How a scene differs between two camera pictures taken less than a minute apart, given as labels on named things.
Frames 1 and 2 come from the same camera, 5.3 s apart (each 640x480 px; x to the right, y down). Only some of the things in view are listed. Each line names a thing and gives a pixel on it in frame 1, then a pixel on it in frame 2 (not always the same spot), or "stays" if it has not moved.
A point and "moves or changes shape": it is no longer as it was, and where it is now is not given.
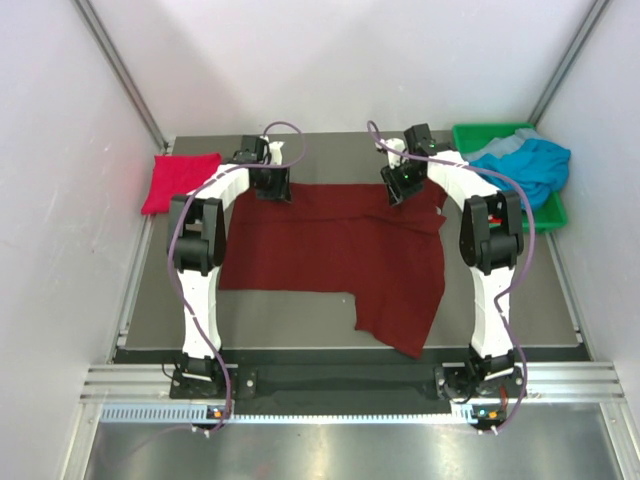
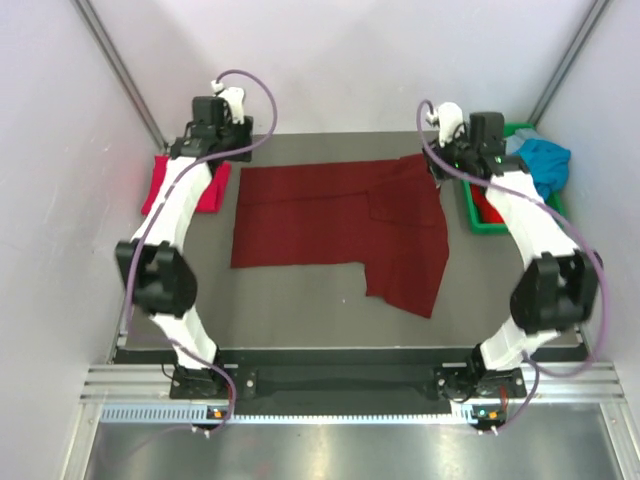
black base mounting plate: [334, 381] stays
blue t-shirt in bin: [538, 168] stays
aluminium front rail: [576, 380] stays
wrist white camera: [276, 152] -> [235, 96]
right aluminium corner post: [586, 28] stays
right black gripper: [396, 192] -> [432, 167]
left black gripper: [280, 190] -> [243, 132]
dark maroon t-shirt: [344, 238] moves or changes shape
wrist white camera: [394, 158] -> [449, 119]
